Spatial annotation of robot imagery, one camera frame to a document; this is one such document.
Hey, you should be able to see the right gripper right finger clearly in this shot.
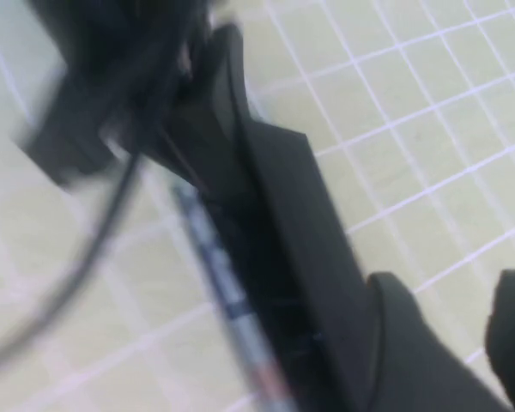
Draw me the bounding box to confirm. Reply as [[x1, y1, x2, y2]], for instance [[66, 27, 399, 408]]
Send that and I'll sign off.
[[483, 269, 515, 412]]

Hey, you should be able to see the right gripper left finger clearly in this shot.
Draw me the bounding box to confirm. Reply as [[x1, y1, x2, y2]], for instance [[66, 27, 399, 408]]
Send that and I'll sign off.
[[366, 270, 515, 412]]

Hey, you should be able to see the left camera black cable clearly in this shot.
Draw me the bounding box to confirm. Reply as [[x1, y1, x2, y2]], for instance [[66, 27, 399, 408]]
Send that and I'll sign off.
[[0, 154, 141, 367]]

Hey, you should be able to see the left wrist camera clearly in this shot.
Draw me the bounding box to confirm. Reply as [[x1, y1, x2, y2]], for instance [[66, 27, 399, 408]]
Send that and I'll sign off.
[[11, 64, 128, 186]]

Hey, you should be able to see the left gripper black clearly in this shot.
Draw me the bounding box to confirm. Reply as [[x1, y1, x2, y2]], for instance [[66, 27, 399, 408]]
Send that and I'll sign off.
[[32, 0, 253, 142]]

